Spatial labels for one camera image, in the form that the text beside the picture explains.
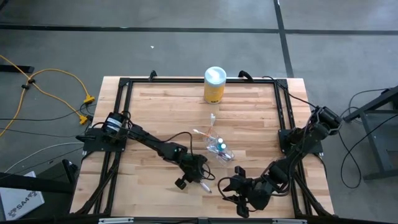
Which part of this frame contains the black floor stand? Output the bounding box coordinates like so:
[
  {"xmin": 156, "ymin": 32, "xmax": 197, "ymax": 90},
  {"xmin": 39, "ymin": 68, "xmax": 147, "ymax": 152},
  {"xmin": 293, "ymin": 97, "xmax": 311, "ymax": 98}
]
[{"xmin": 0, "ymin": 158, "xmax": 79, "ymax": 195}]

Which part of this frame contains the silver aluminium bracket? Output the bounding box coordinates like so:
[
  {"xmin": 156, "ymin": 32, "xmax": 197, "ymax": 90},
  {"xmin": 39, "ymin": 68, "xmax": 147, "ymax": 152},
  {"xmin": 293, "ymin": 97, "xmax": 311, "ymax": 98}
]
[
  {"xmin": 98, "ymin": 217, "xmax": 135, "ymax": 224},
  {"xmin": 272, "ymin": 218, "xmax": 308, "ymax": 224}
]

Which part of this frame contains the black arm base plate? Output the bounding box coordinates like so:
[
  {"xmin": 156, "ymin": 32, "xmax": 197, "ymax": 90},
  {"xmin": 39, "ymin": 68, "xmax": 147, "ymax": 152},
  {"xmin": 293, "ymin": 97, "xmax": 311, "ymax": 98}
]
[
  {"xmin": 76, "ymin": 127, "xmax": 128, "ymax": 153},
  {"xmin": 278, "ymin": 129, "xmax": 325, "ymax": 155}
]

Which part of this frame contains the white printed box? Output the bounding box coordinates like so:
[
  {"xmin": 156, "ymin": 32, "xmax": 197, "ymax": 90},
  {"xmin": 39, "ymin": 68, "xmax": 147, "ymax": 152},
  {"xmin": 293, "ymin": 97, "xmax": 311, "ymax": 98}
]
[{"xmin": 0, "ymin": 170, "xmax": 46, "ymax": 222}]

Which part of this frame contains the clear acrylic organizer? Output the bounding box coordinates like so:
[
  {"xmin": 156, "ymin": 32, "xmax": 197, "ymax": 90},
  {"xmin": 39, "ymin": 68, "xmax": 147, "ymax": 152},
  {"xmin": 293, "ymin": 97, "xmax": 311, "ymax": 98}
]
[{"xmin": 203, "ymin": 133, "xmax": 236, "ymax": 167}]

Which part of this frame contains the black floor bar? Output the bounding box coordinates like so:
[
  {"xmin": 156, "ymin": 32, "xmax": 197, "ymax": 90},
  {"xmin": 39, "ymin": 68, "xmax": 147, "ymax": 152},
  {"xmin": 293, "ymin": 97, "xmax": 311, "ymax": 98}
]
[{"xmin": 0, "ymin": 64, "xmax": 35, "ymax": 74}]

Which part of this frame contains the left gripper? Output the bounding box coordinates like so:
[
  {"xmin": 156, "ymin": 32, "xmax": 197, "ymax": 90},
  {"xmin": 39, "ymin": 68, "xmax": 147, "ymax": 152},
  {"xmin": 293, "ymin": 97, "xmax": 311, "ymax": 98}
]
[{"xmin": 180, "ymin": 154, "xmax": 208, "ymax": 187}]

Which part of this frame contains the black side table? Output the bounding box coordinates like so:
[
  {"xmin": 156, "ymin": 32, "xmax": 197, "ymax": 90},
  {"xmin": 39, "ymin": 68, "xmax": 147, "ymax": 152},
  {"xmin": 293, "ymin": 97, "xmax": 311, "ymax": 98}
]
[{"xmin": 341, "ymin": 85, "xmax": 398, "ymax": 181}]

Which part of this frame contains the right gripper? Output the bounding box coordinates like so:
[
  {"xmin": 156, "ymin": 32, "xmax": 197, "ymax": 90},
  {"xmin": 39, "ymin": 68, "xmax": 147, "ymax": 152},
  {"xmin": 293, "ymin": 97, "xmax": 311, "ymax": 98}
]
[{"xmin": 223, "ymin": 166, "xmax": 271, "ymax": 218}]

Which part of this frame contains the grey floor cable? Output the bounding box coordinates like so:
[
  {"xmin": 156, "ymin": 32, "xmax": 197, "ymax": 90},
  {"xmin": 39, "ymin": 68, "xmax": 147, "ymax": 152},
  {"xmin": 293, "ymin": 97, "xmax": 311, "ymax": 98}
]
[{"xmin": 4, "ymin": 142, "xmax": 85, "ymax": 174}]

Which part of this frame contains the yellow cylinder container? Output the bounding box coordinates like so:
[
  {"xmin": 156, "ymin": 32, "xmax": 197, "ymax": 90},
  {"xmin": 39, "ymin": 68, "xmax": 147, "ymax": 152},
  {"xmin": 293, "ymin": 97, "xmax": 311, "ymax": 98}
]
[{"xmin": 203, "ymin": 65, "xmax": 227, "ymax": 105}]

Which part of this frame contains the black aluminium table frame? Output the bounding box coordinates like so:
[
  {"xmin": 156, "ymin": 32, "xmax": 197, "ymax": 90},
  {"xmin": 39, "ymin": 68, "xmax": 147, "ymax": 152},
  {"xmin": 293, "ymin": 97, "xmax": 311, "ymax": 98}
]
[{"xmin": 70, "ymin": 70, "xmax": 336, "ymax": 218}]

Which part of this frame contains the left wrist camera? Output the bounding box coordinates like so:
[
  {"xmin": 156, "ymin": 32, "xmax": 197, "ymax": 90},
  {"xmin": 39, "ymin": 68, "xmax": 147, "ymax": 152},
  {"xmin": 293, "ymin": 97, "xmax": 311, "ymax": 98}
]
[{"xmin": 174, "ymin": 176, "xmax": 188, "ymax": 190}]

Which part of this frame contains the yellow extension cable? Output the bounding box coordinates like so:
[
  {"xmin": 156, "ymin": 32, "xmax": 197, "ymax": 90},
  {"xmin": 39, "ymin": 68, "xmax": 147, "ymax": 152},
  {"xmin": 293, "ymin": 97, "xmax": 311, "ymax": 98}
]
[{"xmin": 0, "ymin": 54, "xmax": 96, "ymax": 138}]

